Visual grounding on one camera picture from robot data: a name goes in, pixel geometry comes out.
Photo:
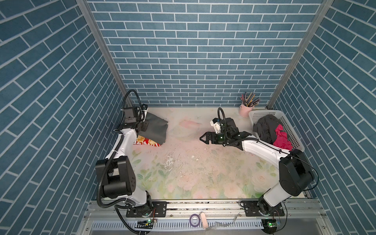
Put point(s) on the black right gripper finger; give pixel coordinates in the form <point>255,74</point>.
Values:
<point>208,136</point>
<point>211,141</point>

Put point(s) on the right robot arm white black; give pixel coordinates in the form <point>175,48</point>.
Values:
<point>295,173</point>

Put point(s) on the purple tape roll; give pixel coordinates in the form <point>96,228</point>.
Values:
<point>195,220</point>

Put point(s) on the right green circuit board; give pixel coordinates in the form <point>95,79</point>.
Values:
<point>270,226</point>

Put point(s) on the red teddy bear t shirt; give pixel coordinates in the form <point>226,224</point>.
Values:
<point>145,141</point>

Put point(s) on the magenta shirt in basket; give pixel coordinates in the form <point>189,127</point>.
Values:
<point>282,139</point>

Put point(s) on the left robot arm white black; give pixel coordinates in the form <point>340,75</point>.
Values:
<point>117,181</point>

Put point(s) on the green circuit board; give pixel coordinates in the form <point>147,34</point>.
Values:
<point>144,224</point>
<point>270,226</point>

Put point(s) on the aluminium corner post left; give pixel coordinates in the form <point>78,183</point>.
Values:
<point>90,20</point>

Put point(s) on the aluminium corner post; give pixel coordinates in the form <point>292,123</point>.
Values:
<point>318,18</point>
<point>90,20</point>

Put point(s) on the grey t shirt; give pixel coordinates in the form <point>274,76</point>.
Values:
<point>156,128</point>

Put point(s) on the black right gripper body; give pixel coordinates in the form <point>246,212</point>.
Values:
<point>220,138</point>

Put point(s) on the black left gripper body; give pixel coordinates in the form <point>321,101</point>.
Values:
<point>142,125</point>

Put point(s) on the pink tape piece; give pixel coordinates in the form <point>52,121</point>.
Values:
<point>204,221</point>

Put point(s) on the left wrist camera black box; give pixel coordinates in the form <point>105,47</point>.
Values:
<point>134,114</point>

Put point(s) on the dark grey shirt in basket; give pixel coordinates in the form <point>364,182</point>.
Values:
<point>266,128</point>

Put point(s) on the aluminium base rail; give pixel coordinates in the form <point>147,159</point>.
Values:
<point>225,217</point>

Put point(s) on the left green circuit board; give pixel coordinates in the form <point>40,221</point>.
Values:
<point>144,224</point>

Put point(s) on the pink metal pencil cup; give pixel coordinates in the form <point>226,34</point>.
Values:
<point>245,110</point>

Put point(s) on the aluminium corner post right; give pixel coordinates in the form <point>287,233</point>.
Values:
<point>318,18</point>

